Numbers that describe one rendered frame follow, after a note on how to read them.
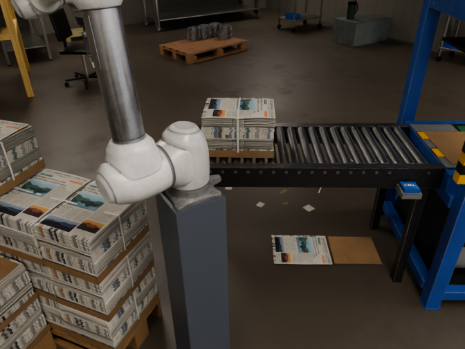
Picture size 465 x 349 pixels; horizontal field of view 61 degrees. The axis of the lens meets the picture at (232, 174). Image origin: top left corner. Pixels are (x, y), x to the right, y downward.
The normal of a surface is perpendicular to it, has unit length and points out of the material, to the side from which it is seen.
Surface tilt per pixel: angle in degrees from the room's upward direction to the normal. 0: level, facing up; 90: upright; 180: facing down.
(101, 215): 1
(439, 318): 0
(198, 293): 90
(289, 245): 0
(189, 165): 84
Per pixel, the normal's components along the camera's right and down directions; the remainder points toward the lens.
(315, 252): -0.02, -0.86
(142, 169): 0.62, 0.25
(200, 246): 0.52, 0.44
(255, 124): -0.05, 0.52
